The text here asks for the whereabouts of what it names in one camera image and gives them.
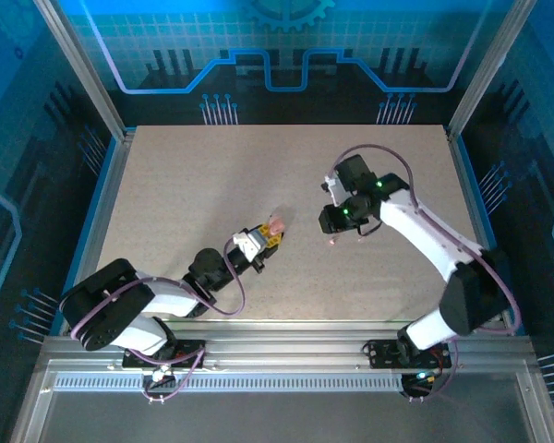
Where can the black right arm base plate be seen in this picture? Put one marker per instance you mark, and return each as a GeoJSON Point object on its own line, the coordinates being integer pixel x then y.
{"type": "Point", "coordinates": [381, 354]}

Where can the aluminium side rail blue edge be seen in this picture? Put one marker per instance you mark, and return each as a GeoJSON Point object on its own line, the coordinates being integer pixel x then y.
{"type": "Point", "coordinates": [481, 231]}
{"type": "Point", "coordinates": [100, 231]}

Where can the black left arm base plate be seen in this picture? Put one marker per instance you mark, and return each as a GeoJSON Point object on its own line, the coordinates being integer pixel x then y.
{"type": "Point", "coordinates": [191, 346]}

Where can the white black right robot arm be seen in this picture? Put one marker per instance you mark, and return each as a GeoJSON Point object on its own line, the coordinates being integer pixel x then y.
{"type": "Point", "coordinates": [420, 231]}

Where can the aluminium frame post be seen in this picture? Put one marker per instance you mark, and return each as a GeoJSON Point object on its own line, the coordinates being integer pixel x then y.
{"type": "Point", "coordinates": [84, 69]}
{"type": "Point", "coordinates": [489, 69]}

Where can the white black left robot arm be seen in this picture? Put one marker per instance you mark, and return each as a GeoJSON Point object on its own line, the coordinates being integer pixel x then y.
{"type": "Point", "coordinates": [171, 300]}

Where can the aluminium mounting rail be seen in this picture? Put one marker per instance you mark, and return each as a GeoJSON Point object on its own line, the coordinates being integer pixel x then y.
{"type": "Point", "coordinates": [281, 350]}

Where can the pink oval charging case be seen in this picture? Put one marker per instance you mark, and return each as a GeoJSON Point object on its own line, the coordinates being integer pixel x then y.
{"type": "Point", "coordinates": [276, 225]}

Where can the arm base electronics with LEDs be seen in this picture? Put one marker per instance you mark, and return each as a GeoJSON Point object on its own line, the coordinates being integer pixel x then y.
{"type": "Point", "coordinates": [422, 376]}
{"type": "Point", "coordinates": [159, 376]}

